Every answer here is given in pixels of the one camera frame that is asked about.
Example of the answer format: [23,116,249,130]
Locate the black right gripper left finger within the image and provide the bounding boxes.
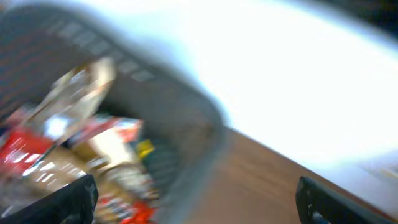
[1,175,99,224]

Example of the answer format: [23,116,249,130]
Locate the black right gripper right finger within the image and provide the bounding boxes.
[295,176,392,224]

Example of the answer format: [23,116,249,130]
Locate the San Remo spaghetti pack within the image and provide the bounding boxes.
[1,128,87,218]

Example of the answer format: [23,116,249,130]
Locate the colourful Kleenex tissue multipack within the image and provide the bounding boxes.
[66,116,144,167]

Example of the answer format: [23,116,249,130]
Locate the Pantree pouch dark contents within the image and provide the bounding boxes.
[22,57,116,143]

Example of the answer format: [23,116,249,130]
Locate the Pantree pouch white contents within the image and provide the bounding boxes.
[95,162,160,224]

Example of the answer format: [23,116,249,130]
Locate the green Nescafe coffee bag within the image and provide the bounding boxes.
[134,138,180,194]

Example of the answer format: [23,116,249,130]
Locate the white back board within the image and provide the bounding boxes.
[62,0,398,218]

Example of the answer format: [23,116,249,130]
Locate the grey plastic basket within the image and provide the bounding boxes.
[1,3,226,223]

